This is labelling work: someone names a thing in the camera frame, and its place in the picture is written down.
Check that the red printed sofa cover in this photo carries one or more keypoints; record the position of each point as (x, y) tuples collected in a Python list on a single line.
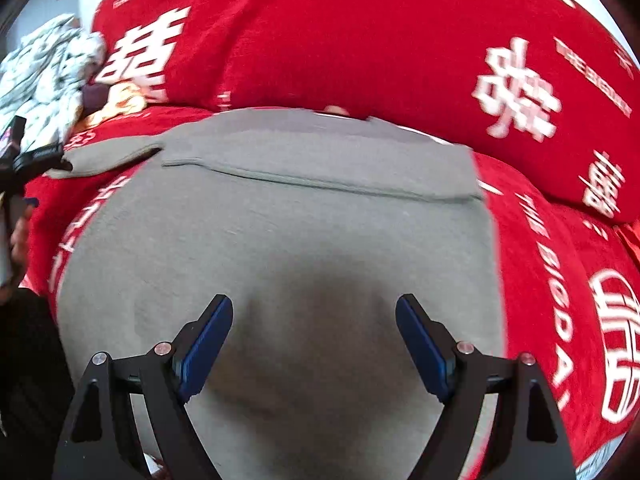
[(540, 270)]

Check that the red printed back cushion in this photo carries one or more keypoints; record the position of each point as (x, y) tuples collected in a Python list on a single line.
[(350, 35)]

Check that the grey fleece garment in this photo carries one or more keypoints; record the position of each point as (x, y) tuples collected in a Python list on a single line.
[(280, 240)]

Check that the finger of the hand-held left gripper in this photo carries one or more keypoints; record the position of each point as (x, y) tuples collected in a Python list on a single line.
[(42, 157)]

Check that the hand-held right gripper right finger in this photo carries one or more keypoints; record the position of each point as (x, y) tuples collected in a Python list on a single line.
[(422, 345)]

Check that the orange yellow cloth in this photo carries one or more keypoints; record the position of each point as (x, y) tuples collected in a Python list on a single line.
[(120, 102)]

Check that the red ornate patterned cushion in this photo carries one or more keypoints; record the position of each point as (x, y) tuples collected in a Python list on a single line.
[(631, 237)]

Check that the person's dark trousers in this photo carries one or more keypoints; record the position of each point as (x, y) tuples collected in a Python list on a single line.
[(30, 385)]

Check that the white green patterned cloth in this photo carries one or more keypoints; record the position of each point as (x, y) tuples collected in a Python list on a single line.
[(45, 75)]

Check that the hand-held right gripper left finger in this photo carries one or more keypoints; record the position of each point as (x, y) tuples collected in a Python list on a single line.
[(207, 345)]

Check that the person's left hand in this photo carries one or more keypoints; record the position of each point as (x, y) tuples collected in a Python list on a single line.
[(21, 242)]

